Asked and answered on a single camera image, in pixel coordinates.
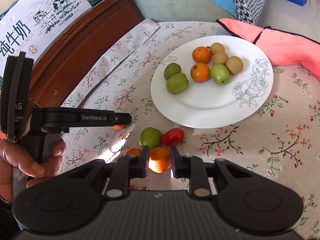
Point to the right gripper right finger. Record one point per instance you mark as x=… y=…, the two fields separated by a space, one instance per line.
x=192 y=168

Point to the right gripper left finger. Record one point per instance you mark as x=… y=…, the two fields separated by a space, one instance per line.
x=123 y=170

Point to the orange tangerine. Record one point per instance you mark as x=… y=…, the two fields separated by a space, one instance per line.
x=159 y=159
x=118 y=127
x=133 y=152
x=200 y=72

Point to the green jujube fruit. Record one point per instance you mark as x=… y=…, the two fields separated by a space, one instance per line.
x=171 y=69
x=177 y=83
x=219 y=74
x=150 y=137

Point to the brown longan fruit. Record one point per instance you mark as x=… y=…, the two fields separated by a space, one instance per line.
x=216 y=47
x=220 y=58
x=235 y=65

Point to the left hand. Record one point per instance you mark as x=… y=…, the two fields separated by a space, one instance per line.
x=14 y=155

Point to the red cherry tomato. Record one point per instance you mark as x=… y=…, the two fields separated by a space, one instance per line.
x=172 y=137

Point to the dark wooden headboard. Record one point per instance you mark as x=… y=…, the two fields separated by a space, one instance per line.
x=64 y=64

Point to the white floral plate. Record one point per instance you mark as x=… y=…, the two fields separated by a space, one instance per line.
x=207 y=104

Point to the floral tablecloth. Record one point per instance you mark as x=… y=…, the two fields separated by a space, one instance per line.
x=280 y=140

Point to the white milk carton box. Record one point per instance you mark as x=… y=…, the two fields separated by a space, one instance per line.
x=32 y=26

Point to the orange on plate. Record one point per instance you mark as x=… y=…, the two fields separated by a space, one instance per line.
x=201 y=55

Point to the pink towel black trim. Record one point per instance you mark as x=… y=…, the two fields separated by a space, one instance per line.
x=281 y=47

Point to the green sofa cushion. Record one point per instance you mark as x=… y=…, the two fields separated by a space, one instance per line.
x=181 y=10

